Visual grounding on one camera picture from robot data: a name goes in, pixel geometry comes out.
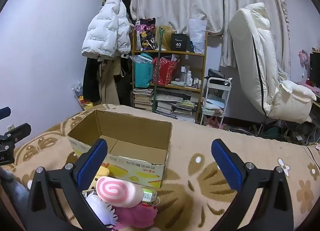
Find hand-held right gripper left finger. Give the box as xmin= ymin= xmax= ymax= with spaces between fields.
xmin=26 ymin=138 xmax=115 ymax=231

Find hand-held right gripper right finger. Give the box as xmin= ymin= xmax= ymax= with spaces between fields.
xmin=211 ymin=138 xmax=294 ymax=231

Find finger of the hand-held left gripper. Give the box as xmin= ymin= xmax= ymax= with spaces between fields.
xmin=0 ymin=122 xmax=32 ymax=145
xmin=0 ymin=106 xmax=12 ymax=121

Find yellow plush toy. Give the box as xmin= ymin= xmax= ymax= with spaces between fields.
xmin=89 ymin=166 xmax=111 ymax=190

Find pink swirl plush toy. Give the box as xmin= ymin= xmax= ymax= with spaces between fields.
xmin=96 ymin=176 xmax=144 ymax=208

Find printed cardboard box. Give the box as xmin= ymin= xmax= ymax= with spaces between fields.
xmin=67 ymin=110 xmax=173 ymax=188

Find green packet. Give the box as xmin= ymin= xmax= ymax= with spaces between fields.
xmin=142 ymin=188 xmax=158 ymax=203

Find round beige brown rug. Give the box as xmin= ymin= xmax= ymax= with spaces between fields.
xmin=12 ymin=104 xmax=320 ymax=231

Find white spiky plush toy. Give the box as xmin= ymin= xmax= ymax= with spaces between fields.
xmin=85 ymin=193 xmax=119 ymax=227

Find yellow red package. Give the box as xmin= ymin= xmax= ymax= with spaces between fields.
xmin=78 ymin=96 xmax=94 ymax=111

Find magenta plush toy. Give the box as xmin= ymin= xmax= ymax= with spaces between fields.
xmin=112 ymin=202 xmax=159 ymax=230

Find white trolley cart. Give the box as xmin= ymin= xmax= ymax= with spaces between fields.
xmin=200 ymin=77 xmax=233 ymax=126

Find large stack of books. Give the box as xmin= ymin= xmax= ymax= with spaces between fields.
xmin=155 ymin=93 xmax=198 ymax=123

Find beige hanging trousers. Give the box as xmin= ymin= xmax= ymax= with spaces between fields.
xmin=96 ymin=59 xmax=121 ymax=106

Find small stack of books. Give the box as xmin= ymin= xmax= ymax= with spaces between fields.
xmin=132 ymin=88 xmax=154 ymax=111

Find black hanging garment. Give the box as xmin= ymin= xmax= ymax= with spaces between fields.
xmin=83 ymin=58 xmax=101 ymax=103

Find group of cosmetic bottles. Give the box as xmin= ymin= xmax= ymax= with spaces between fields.
xmin=178 ymin=65 xmax=203 ymax=88

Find teal bag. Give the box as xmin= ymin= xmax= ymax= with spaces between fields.
xmin=133 ymin=53 xmax=154 ymax=89

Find green pole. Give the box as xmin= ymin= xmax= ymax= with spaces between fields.
xmin=152 ymin=27 xmax=166 ymax=115

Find red gift bag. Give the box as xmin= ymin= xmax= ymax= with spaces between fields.
xmin=153 ymin=56 xmax=179 ymax=87

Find cream padded recliner chair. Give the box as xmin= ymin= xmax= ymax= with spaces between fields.
xmin=228 ymin=2 xmax=317 ymax=124

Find wooden shelf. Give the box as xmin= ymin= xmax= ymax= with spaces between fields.
xmin=131 ymin=28 xmax=208 ymax=125

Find white puffer jacket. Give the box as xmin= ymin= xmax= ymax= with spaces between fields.
xmin=82 ymin=0 xmax=133 ymax=59

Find black box with white print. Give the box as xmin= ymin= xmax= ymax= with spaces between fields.
xmin=171 ymin=33 xmax=188 ymax=52

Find black monitor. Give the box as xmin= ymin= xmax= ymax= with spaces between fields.
xmin=309 ymin=52 xmax=320 ymax=86

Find pink desk fan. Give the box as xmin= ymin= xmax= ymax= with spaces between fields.
xmin=298 ymin=49 xmax=311 ymax=85

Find white plastic bag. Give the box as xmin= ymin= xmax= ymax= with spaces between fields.
xmin=187 ymin=19 xmax=208 ymax=54

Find dark cartoon print bag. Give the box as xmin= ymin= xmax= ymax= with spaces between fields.
xmin=135 ymin=18 xmax=157 ymax=51

